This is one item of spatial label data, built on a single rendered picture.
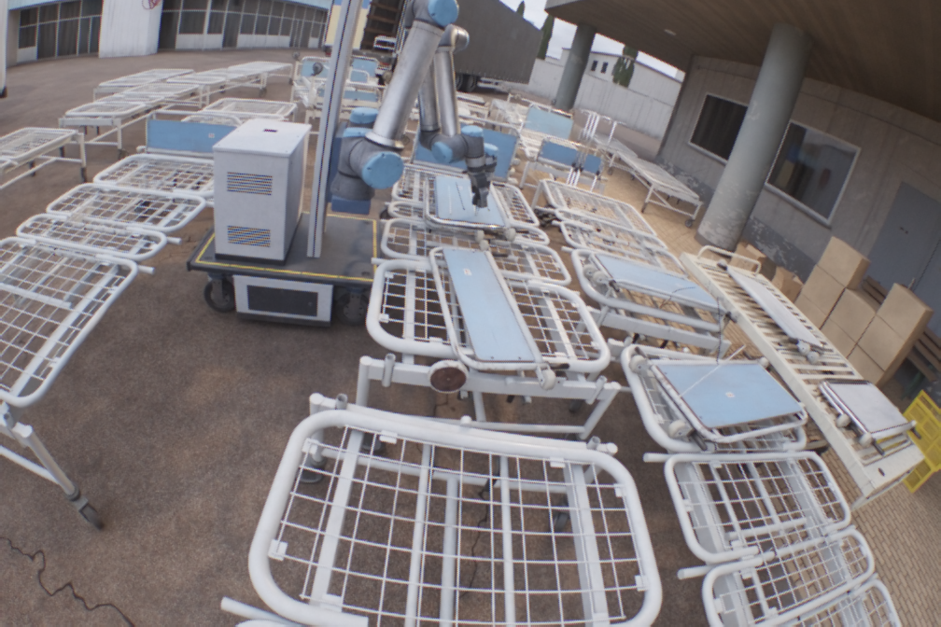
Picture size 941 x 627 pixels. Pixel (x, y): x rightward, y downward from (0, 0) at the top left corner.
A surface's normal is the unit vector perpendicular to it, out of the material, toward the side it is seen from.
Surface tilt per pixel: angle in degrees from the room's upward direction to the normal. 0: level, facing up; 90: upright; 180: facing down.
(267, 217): 90
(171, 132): 90
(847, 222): 90
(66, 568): 0
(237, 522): 0
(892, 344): 90
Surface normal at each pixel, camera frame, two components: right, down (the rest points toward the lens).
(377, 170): 0.54, 0.60
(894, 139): -0.96, -0.15
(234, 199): 0.21, 0.54
